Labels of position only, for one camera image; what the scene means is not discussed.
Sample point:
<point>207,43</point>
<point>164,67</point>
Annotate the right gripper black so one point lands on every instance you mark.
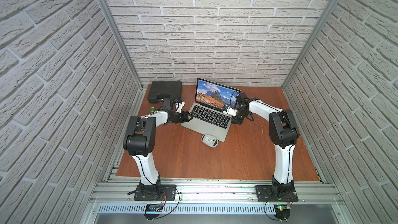
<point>235,118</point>

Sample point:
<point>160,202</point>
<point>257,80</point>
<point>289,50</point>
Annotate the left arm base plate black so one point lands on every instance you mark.
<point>155,193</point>

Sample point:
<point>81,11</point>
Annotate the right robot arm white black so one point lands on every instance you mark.
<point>283,132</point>

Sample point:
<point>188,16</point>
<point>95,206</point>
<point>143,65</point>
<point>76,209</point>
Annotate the silver laptop with mountain wallpaper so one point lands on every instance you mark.
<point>209,110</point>

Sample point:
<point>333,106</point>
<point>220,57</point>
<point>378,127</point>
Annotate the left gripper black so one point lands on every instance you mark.
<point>182,116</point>

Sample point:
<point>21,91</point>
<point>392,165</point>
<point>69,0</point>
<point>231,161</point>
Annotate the controller board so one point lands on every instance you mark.
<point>282,212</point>
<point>153,211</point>

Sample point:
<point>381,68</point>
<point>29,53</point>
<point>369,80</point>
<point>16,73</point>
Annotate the aluminium rail frame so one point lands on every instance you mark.
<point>227,201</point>

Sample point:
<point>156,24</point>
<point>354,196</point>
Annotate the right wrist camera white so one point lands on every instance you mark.
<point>229,110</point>

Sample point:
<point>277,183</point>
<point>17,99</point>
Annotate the black plastic tool case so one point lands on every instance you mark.
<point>164,89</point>

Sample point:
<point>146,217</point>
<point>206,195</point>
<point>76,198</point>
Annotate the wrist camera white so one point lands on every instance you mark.
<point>229,110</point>
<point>179,105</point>

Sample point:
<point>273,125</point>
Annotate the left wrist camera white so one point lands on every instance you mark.
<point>179,105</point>

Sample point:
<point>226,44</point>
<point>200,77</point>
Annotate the right controller board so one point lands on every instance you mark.
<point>282,212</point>

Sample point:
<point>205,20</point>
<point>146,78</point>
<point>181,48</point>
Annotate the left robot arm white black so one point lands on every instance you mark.
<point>139,140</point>

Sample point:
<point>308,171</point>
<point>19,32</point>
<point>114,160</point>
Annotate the white wireless mouse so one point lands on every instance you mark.
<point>210,140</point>

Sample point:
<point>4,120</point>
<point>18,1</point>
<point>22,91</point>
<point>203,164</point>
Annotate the left controller board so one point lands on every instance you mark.
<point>153,211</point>

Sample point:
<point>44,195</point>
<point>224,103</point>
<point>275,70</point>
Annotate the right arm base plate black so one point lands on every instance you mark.
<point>273,193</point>

